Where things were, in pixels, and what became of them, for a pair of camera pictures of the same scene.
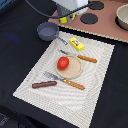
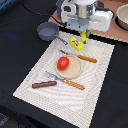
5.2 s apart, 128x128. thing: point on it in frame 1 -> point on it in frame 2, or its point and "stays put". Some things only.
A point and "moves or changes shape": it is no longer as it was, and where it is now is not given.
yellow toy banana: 64,19 moves or changes shape
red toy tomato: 63,63 stays put
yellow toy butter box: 76,44 stays put
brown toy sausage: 44,84 stays put
